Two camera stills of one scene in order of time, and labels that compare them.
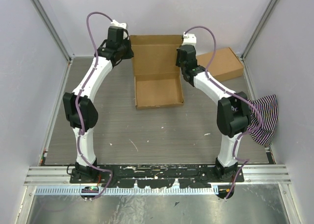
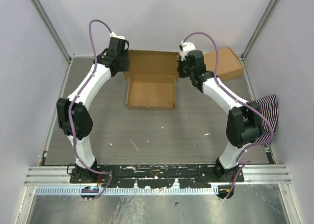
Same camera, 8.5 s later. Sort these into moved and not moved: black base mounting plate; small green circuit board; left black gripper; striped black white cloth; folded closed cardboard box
Moved: left black gripper
Not moved: striped black white cloth; small green circuit board; folded closed cardboard box; black base mounting plate
